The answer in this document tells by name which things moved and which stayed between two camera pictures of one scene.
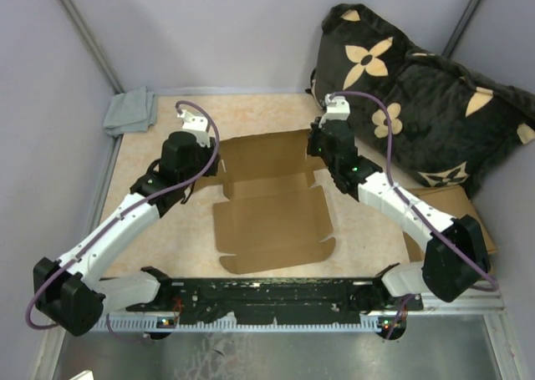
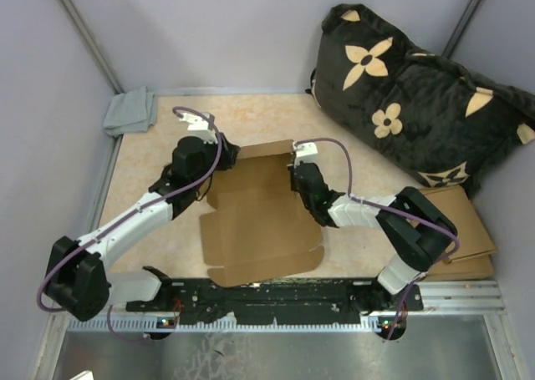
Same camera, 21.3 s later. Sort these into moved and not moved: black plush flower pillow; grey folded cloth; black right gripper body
Moved: black right gripper body
Not moved: black plush flower pillow; grey folded cloth
